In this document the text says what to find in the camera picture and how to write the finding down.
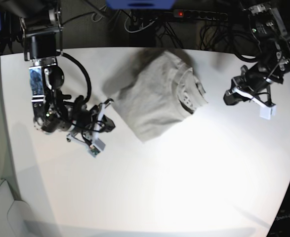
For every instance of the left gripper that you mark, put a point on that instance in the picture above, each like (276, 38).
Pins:
(241, 91)

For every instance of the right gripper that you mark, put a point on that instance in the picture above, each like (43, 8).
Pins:
(87, 124)

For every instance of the light grey t-shirt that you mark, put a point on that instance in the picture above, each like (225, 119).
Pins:
(154, 90)

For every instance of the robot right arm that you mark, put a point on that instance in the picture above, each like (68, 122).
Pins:
(41, 23)

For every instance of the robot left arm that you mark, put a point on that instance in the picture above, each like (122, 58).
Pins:
(273, 62)

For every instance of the black power strip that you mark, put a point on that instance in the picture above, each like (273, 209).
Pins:
(200, 15)

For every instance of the blue box overhead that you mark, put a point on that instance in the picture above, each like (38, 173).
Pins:
(140, 4)

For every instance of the grey side cabinet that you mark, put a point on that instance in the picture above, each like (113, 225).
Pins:
(12, 221)

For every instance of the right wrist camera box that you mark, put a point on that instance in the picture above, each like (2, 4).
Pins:
(96, 147)

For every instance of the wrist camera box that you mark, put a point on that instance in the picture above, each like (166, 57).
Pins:
(96, 147)
(267, 112)

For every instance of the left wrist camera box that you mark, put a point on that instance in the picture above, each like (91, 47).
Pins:
(267, 112)

